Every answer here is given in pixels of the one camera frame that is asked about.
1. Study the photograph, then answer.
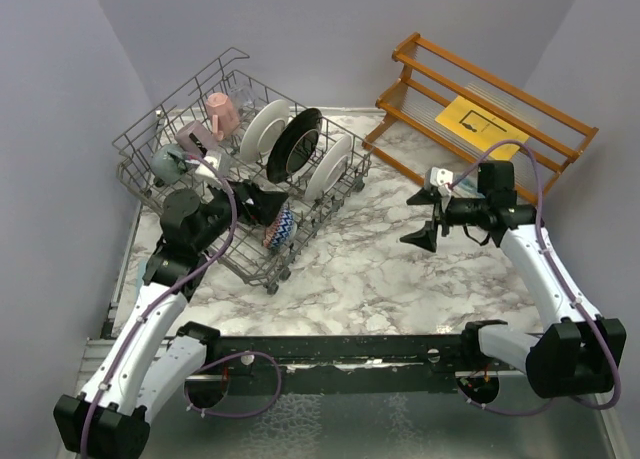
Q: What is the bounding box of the light blue sponge bar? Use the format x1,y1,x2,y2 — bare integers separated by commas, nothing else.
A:
135,259,147,295

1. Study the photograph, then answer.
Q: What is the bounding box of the purple mug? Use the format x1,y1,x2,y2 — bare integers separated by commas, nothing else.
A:
175,120,217,156

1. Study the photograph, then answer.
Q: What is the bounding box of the black rimmed cream plate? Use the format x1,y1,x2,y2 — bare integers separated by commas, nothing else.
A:
266,108,323,184

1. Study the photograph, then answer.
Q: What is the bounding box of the orange wooden shelf rack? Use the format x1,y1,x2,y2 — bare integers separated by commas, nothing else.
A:
363,33,598,203

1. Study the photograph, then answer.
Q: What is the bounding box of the blue zigzag patterned bowl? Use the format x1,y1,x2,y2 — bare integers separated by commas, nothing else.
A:
263,207,297,250

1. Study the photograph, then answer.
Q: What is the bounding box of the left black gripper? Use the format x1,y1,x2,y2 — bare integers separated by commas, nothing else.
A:
194,176,288,253

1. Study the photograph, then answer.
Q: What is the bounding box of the grey wire dish rack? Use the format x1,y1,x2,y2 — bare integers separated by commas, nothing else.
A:
113,47,371,294

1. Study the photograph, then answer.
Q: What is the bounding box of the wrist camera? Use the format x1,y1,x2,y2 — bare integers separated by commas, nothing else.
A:
424,167,455,198
193,151,232,185

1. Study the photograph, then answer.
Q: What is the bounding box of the black rimmed printed plate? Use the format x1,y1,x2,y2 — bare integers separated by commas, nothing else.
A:
239,99,289,163

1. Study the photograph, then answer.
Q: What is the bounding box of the clear drinking glass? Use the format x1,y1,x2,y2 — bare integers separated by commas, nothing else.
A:
228,83,256,114

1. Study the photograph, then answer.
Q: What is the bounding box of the pink cream mug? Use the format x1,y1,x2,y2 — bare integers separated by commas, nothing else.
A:
205,92,240,141

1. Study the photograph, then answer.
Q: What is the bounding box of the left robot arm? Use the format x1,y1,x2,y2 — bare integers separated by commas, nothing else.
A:
53,182,261,458

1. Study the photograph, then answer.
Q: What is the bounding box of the yellow paper card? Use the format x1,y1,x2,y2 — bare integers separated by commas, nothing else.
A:
435,96,529,152

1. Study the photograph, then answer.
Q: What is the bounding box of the black mounting base bar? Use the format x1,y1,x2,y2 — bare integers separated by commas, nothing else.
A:
172,321,512,395

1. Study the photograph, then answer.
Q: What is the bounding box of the dark grey mug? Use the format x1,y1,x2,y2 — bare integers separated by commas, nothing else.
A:
150,144,195,186

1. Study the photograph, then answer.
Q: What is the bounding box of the blue rimmed white plate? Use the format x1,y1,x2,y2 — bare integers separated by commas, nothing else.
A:
304,134,353,201

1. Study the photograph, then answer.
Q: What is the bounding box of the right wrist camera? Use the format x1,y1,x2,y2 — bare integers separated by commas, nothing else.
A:
424,167,455,198

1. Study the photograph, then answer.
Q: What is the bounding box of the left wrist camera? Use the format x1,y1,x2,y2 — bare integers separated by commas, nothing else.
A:
193,151,232,185

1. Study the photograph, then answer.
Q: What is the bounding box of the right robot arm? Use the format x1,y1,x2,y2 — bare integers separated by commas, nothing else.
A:
401,161,626,401

